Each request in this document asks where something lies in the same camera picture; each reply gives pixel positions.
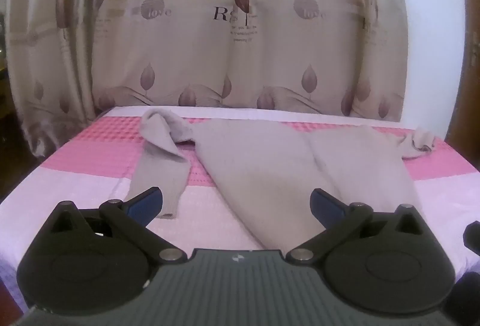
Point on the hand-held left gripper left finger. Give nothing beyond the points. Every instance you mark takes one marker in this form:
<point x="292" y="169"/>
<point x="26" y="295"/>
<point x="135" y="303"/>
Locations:
<point x="145" y="204"/>

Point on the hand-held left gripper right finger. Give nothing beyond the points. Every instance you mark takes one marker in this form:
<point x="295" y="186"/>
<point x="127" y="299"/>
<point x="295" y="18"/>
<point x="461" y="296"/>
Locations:
<point x="327" y="204"/>

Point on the beige knit sweater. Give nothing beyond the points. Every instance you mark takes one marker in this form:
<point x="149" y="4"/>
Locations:
<point x="262" y="168"/>

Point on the pink and lavender bed sheet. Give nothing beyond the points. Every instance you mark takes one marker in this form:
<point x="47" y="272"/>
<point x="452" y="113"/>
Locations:
<point x="86" y="168"/>

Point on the beige leaf print curtain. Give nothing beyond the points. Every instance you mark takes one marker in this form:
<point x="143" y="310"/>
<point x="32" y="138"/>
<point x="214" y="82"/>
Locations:
<point x="187" y="60"/>

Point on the brown wooden door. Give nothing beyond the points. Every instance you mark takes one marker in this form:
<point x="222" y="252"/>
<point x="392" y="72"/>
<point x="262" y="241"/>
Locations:
<point x="470" y="104"/>

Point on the dark wooden furniture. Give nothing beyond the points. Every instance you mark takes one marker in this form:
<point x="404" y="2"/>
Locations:
<point x="4" y="86"/>

